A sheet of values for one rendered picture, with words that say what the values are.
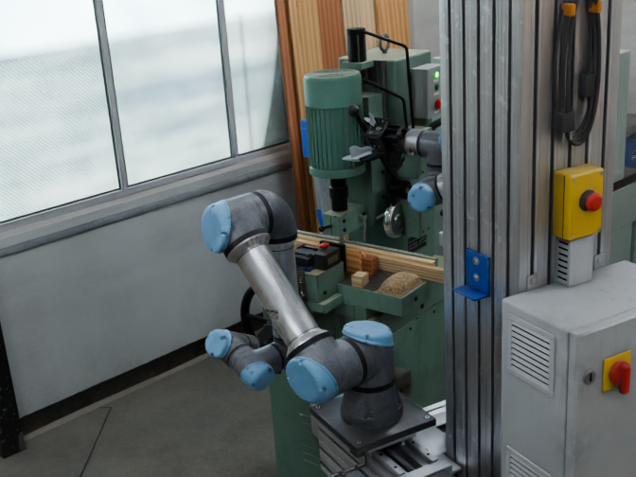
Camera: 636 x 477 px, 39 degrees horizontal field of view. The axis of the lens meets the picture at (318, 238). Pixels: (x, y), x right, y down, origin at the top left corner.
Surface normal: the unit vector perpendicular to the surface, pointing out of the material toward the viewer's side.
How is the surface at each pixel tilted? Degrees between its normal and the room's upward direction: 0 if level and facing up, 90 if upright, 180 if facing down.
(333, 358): 44
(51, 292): 90
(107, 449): 0
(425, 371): 90
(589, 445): 90
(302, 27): 87
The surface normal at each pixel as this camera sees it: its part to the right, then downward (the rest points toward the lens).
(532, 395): -0.87, 0.22
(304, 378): -0.68, 0.37
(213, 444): -0.06, -0.94
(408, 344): 0.80, 0.16
